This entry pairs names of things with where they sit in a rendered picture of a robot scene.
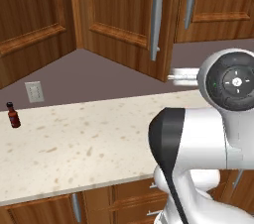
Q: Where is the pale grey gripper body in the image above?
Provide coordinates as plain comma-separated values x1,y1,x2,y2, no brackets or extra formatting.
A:
167,67,200,87

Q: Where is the open wooden cabinet door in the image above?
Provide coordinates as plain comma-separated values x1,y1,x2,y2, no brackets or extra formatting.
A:
76,0,185,83

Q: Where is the wooden base cabinet door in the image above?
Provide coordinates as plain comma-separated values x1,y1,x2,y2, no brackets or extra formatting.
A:
210,169,254,215
0,193,84,224

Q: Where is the wooden drawer front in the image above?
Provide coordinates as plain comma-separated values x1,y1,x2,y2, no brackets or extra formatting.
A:
112,197,169,224
111,177,167,206

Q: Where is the dark red sauce bottle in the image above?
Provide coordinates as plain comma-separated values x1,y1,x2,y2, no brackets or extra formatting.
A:
6,101,22,129

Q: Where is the long silver door handle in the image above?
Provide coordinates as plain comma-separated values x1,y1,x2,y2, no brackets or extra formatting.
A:
150,0,168,62

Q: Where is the silver wall cabinet door handle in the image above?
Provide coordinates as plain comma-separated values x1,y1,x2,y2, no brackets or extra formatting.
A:
184,0,200,31

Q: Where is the closed wooden wall cabinet door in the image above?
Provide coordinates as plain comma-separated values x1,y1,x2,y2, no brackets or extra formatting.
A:
174,0,254,45

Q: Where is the silver base cabinet door handle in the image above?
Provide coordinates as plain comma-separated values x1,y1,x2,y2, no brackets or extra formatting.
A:
71,192,83,224
232,169,245,190

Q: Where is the grey wall socket plate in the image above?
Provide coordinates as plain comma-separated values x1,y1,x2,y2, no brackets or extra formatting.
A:
24,80,46,104

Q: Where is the wooden corner wall cabinet door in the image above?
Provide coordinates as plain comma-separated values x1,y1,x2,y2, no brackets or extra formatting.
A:
0,0,77,89

